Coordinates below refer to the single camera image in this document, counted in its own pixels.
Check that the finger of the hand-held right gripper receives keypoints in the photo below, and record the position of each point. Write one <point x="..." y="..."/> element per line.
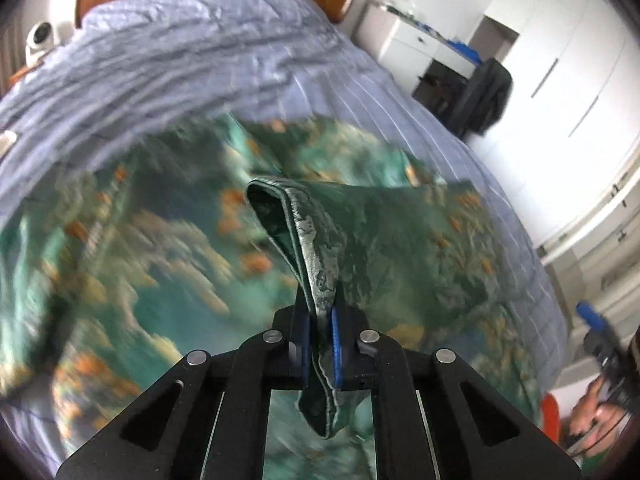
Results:
<point x="590" y="313"/>

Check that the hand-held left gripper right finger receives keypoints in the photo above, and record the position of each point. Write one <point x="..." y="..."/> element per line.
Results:
<point x="336" y="342"/>

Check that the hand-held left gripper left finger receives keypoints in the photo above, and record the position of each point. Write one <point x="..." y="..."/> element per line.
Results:
<point x="304" y="347"/>

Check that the green printed garment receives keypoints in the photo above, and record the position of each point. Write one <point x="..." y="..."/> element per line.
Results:
<point x="190" y="240"/>

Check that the person's right forearm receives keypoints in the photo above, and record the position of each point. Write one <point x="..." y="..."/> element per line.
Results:
<point x="597" y="462"/>

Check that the person's right hand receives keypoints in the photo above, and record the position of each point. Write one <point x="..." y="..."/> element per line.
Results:
<point x="587" y="412"/>

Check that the orange object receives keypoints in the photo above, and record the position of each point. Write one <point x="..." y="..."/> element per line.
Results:
<point x="550" y="415"/>

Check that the dark jacket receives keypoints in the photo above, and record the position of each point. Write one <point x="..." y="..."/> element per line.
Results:
<point x="482" y="95"/>

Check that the white wardrobe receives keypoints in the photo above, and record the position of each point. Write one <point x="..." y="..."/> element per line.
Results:
<point x="565" y="60"/>

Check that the blue checked bed sheet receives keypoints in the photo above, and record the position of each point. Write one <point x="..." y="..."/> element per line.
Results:
<point x="210" y="60"/>

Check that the white nightstand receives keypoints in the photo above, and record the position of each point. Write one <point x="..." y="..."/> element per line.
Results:
<point x="405" y="42"/>

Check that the white round device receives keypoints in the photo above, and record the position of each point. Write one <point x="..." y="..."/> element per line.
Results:
<point x="39" y="35"/>

